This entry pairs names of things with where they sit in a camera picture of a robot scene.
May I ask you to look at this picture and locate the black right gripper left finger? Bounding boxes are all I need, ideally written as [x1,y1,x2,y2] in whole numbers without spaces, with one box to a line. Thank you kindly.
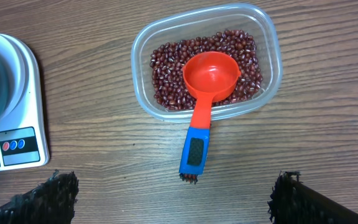
[0,170,79,224]

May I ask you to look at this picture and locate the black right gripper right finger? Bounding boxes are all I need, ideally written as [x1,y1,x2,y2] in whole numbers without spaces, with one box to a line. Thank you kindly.
[267,171,358,224]

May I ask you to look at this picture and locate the orange measuring scoop blue handle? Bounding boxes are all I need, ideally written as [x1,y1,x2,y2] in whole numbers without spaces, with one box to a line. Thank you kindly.
[179,52,241,184]

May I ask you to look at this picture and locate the white digital kitchen scale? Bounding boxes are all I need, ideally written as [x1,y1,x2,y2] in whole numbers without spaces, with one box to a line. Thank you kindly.
[0,34,49,171]

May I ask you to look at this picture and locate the red beans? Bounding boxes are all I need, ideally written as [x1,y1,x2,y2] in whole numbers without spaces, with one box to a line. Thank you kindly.
[150,29,264,110]

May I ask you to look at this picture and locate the clear plastic container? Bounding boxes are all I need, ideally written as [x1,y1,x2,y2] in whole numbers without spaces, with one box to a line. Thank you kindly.
[131,3,283,123]

